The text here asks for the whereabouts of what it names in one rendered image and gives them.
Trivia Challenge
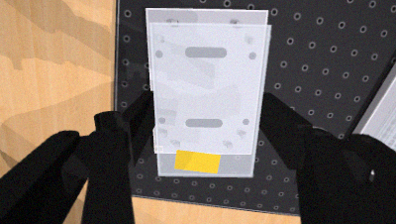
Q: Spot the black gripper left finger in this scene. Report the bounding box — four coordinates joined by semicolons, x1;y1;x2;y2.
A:
0;90;155;224

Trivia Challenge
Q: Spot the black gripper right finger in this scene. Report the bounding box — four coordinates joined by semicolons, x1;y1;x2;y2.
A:
259;92;396;224

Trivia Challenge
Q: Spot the white multiwell plate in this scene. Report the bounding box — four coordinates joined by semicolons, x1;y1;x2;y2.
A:
373;102;396;151

